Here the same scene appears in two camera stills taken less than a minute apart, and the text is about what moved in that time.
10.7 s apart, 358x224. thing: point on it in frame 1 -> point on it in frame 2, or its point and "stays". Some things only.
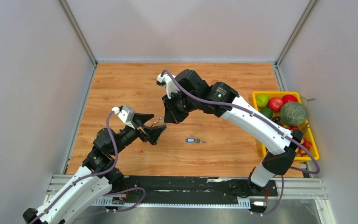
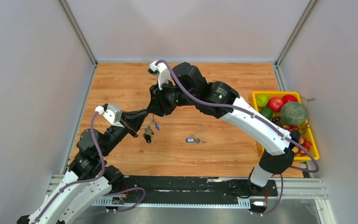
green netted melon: (293, 113) stays
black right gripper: (172, 115) -> (157, 105)
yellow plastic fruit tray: (262, 148) stays
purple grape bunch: (277, 120) stays
